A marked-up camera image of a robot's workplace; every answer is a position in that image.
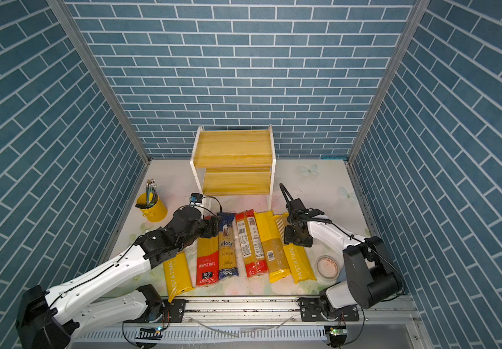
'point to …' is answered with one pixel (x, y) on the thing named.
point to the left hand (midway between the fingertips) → (220, 219)
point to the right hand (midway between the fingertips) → (294, 241)
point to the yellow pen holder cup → (156, 212)
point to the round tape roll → (327, 267)
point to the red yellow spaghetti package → (207, 259)
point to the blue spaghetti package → (228, 264)
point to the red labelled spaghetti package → (251, 246)
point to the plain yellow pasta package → (276, 260)
